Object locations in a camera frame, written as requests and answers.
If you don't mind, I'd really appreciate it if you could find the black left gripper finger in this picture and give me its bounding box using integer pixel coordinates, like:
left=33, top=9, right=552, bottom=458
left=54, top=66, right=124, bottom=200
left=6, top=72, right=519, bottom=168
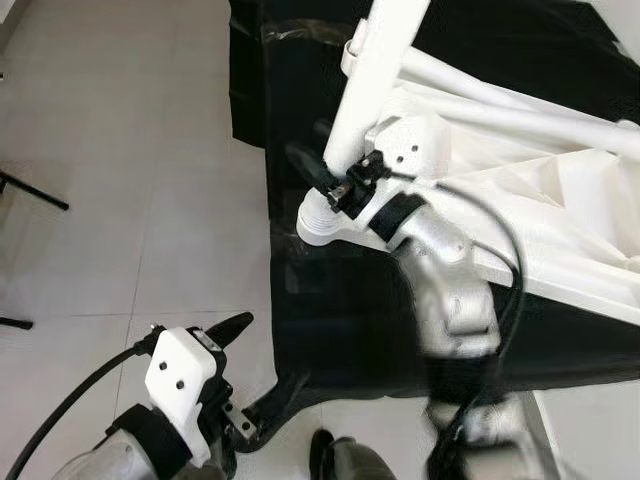
left=205, top=311, right=256, bottom=348

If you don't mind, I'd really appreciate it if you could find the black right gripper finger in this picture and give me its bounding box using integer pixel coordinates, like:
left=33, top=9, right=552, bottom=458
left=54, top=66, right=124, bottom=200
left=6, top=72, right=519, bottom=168
left=286, top=144, right=346, bottom=196

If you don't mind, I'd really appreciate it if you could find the black tablecloth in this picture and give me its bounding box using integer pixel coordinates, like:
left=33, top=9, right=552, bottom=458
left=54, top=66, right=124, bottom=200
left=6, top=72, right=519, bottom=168
left=228, top=0, right=640, bottom=456

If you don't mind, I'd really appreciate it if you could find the grey robot leg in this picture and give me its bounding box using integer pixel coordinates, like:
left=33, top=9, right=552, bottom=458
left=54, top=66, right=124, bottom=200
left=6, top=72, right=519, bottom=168
left=308, top=428, right=403, bottom=480

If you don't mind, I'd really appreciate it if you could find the white plastic table top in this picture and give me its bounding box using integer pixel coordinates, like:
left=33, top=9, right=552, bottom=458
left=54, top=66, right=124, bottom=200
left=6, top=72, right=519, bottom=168
left=297, top=40, right=640, bottom=326

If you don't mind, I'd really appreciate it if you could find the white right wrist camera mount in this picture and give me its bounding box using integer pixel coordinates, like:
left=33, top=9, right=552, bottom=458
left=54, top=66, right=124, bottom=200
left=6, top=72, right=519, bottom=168
left=365, top=115, right=451, bottom=196

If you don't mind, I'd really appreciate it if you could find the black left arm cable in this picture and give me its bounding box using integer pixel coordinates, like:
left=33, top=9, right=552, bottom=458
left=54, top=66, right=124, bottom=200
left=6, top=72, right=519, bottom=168
left=5, top=335, right=166, bottom=480

